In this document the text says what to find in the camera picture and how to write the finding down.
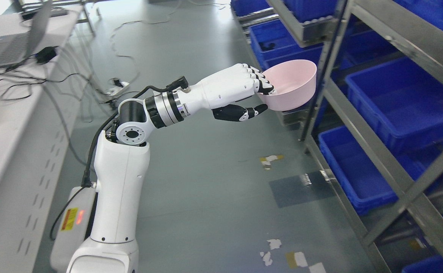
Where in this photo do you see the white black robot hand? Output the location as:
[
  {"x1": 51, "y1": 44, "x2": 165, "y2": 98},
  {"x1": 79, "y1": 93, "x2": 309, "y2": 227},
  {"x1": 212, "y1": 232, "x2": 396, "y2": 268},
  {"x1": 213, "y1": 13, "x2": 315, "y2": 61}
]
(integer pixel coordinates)
[{"x1": 176, "y1": 63, "x2": 275, "y2": 122}]

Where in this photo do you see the pink plastic bowl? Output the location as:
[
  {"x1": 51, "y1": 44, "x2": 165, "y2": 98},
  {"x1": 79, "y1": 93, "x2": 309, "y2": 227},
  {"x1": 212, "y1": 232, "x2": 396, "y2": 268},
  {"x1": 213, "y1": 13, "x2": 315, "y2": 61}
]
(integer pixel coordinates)
[{"x1": 257, "y1": 60, "x2": 317, "y2": 111}]

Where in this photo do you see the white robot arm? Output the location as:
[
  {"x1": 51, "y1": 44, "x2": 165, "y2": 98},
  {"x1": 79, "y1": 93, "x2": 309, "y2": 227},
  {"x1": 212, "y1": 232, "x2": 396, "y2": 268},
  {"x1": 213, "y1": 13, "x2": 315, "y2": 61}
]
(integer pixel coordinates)
[{"x1": 50, "y1": 77, "x2": 189, "y2": 273}]

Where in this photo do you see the steel shelf rack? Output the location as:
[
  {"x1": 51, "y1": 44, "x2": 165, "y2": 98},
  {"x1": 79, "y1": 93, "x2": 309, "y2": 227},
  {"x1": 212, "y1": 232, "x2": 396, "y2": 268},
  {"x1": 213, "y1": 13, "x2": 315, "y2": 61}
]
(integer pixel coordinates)
[{"x1": 240, "y1": 0, "x2": 443, "y2": 273}]

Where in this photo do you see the white table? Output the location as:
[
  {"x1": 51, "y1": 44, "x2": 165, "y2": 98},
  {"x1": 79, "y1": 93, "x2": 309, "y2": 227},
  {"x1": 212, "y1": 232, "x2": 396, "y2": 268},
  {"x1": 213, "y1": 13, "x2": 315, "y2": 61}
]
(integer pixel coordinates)
[{"x1": 0, "y1": 5, "x2": 90, "y2": 273}]

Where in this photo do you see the grey laptop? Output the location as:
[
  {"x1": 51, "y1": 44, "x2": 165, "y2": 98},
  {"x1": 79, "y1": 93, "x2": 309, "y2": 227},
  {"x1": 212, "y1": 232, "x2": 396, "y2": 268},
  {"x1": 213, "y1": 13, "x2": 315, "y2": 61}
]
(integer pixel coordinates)
[{"x1": 0, "y1": 0, "x2": 53, "y2": 69}]

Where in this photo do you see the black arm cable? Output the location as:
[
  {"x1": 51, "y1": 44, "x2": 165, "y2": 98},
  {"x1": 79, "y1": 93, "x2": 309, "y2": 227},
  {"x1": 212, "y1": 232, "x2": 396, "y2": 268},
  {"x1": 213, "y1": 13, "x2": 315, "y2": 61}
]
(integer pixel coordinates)
[{"x1": 49, "y1": 85, "x2": 169, "y2": 241}]

